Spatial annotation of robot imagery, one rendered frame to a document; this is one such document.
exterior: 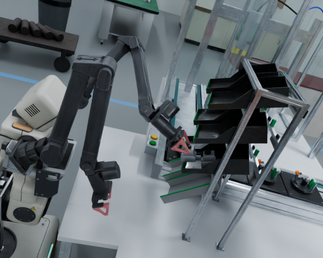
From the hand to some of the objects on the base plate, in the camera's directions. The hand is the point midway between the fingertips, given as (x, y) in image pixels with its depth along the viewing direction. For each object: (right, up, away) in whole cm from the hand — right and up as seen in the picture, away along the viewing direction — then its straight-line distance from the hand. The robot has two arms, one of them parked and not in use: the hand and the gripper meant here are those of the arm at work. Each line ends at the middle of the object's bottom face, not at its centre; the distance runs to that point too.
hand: (188, 149), depth 131 cm
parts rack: (+10, -37, +28) cm, 47 cm away
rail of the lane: (-11, +3, +80) cm, 81 cm away
